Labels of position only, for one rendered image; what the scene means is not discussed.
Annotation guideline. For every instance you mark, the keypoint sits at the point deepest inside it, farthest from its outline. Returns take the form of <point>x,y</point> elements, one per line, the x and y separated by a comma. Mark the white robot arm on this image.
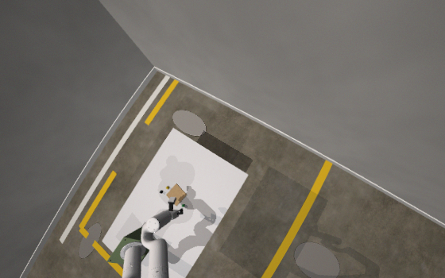
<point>158,249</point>

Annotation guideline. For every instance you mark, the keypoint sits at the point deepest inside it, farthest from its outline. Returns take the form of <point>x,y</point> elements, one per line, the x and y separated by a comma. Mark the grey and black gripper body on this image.
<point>174,214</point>

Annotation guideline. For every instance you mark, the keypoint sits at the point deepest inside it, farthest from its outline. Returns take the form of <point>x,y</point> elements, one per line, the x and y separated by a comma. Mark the tan square mat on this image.
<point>177,192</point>

